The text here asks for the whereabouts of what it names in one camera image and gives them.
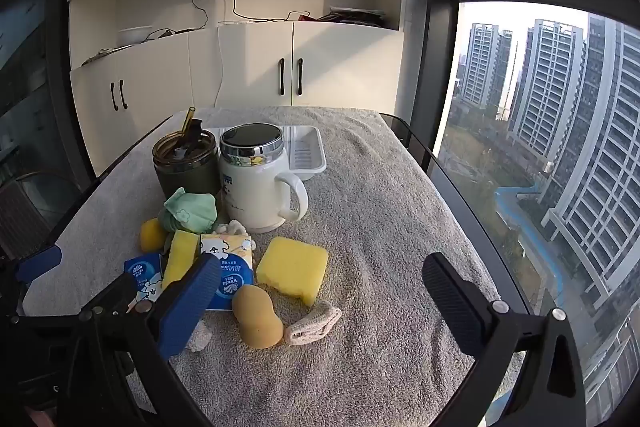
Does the white mug with chrome lid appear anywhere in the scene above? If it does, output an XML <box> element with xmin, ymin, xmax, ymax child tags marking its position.
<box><xmin>218</xmin><ymin>123</ymin><xmax>309</xmax><ymax>234</ymax></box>

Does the black window frame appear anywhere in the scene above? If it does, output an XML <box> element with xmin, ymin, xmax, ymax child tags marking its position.
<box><xmin>400</xmin><ymin>0</ymin><xmax>617</xmax><ymax>180</ymax></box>

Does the white bowl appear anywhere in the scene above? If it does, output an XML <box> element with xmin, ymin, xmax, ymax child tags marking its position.
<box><xmin>117</xmin><ymin>26</ymin><xmax>154</xmax><ymax>47</ymax></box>

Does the grey towel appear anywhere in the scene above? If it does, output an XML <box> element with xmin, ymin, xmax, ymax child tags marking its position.
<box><xmin>22</xmin><ymin>107</ymin><xmax>526</xmax><ymax>427</ymax></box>

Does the thin yellow sponge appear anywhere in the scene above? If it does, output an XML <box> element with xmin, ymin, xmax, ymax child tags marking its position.
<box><xmin>161</xmin><ymin>229</ymin><xmax>202</xmax><ymax>292</ymax></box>

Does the green tumbler with straw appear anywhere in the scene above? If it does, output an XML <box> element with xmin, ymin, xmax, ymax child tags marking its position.
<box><xmin>152</xmin><ymin>107</ymin><xmax>221</xmax><ymax>202</ymax></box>

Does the tan makeup sponge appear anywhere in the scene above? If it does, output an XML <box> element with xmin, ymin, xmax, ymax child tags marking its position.
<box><xmin>231</xmin><ymin>284</ymin><xmax>285</xmax><ymax>350</ymax></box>

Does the brown wicker chair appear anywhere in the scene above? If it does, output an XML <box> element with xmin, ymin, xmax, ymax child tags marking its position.
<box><xmin>0</xmin><ymin>171</ymin><xmax>82</xmax><ymax>259</ymax></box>

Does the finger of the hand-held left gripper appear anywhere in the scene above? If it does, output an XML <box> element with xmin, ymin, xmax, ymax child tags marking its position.
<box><xmin>0</xmin><ymin>244</ymin><xmax>63</xmax><ymax>324</ymax></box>

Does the blue white tissue packet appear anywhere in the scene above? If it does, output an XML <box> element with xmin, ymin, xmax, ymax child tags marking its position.
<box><xmin>200</xmin><ymin>233</ymin><xmax>256</xmax><ymax>312</ymax></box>
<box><xmin>123</xmin><ymin>253</ymin><xmax>166</xmax><ymax>313</ymax></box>

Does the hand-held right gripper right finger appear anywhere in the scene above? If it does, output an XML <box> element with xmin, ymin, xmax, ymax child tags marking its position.
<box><xmin>422</xmin><ymin>252</ymin><xmax>588</xmax><ymax>427</ymax></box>

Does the grey apartment tower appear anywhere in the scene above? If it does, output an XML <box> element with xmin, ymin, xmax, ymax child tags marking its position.
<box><xmin>506</xmin><ymin>19</ymin><xmax>587</xmax><ymax>164</ymax></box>
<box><xmin>541</xmin><ymin>12</ymin><xmax>640</xmax><ymax>309</ymax></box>
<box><xmin>457</xmin><ymin>23</ymin><xmax>514</xmax><ymax>110</ymax></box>

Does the green cloth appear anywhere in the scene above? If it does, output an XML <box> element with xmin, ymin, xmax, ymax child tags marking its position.
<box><xmin>159</xmin><ymin>187</ymin><xmax>221</xmax><ymax>233</ymax></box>

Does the white plastic tray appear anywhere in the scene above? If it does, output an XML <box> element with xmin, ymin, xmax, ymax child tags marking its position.
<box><xmin>207</xmin><ymin>125</ymin><xmax>327</xmax><ymax>182</ymax></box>

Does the beige cloth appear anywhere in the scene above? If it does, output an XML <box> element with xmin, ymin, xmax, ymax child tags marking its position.
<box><xmin>284</xmin><ymin>300</ymin><xmax>343</xmax><ymax>348</ymax></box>

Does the small round yellow sponge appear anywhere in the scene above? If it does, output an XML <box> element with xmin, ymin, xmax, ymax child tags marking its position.
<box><xmin>139</xmin><ymin>218</ymin><xmax>167</xmax><ymax>254</ymax></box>

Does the white cable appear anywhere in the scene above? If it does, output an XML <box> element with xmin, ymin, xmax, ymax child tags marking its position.
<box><xmin>214</xmin><ymin>22</ymin><xmax>251</xmax><ymax>108</ymax></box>

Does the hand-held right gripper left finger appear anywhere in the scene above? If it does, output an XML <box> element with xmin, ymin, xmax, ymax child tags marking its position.
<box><xmin>55</xmin><ymin>253</ymin><xmax>223</xmax><ymax>427</ymax></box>

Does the stack of dark papers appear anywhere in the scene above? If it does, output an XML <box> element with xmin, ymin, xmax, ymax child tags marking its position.
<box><xmin>316</xmin><ymin>7</ymin><xmax>387</xmax><ymax>29</ymax></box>

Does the large yellow sponge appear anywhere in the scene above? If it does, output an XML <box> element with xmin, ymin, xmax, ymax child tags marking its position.
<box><xmin>256</xmin><ymin>236</ymin><xmax>329</xmax><ymax>307</ymax></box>

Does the white fluffy cloth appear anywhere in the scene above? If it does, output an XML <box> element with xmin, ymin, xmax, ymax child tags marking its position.
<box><xmin>186</xmin><ymin>319</ymin><xmax>214</xmax><ymax>354</ymax></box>
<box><xmin>212</xmin><ymin>219</ymin><xmax>249</xmax><ymax>238</ymax></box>

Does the black cable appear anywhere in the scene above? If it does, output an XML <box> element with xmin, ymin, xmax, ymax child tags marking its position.
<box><xmin>145</xmin><ymin>0</ymin><xmax>210</xmax><ymax>42</ymax></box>
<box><xmin>230</xmin><ymin>0</ymin><xmax>311</xmax><ymax>24</ymax></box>

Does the white cabinet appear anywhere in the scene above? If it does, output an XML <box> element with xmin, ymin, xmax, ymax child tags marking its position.
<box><xmin>67</xmin><ymin>0</ymin><xmax>432</xmax><ymax>168</ymax></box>

